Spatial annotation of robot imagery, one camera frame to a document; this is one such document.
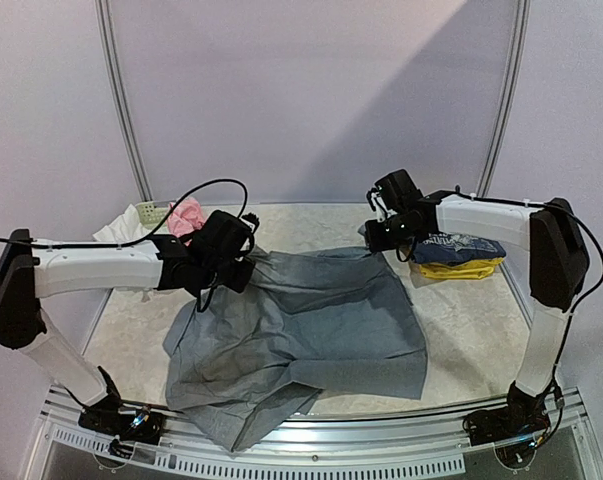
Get grey garment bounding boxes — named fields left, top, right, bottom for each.
left=163, top=246, right=428, bottom=452

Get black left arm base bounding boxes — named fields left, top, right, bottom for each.
left=78, top=366, right=166, bottom=445

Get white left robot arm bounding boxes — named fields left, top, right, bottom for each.
left=0, top=229, right=254, bottom=434

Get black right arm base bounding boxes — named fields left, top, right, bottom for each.
left=462, top=380, right=565, bottom=448

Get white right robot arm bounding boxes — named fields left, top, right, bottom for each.
left=365, top=187, right=590, bottom=397

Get beige perforated laundry basket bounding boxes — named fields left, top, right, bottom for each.
left=135, top=201, right=170, bottom=229

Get pink garment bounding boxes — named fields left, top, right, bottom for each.
left=166, top=196, right=206, bottom=245

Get white garment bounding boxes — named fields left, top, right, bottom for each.
left=92, top=204, right=149, bottom=244

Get yellow folded t-shirt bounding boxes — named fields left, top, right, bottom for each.
left=418, top=258, right=503, bottom=280

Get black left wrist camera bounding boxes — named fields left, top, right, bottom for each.
left=190, top=210, right=260, bottom=259

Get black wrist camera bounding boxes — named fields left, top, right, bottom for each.
left=190, top=210, right=260, bottom=259
left=366, top=169, right=423, bottom=223

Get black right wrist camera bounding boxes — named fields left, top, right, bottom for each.
left=366, top=169, right=423, bottom=223

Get aluminium front rail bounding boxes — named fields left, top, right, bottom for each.
left=22, top=387, right=603, bottom=479

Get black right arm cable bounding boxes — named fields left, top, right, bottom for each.
left=395, top=184, right=603, bottom=396

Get right aluminium frame post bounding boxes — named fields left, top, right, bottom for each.
left=477, top=0, right=530, bottom=196

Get aluminium frame post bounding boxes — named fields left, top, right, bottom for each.
left=95, top=0, right=153, bottom=201
left=477, top=0, right=530, bottom=196

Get left aluminium frame post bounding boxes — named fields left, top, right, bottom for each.
left=95, top=0, right=153, bottom=201

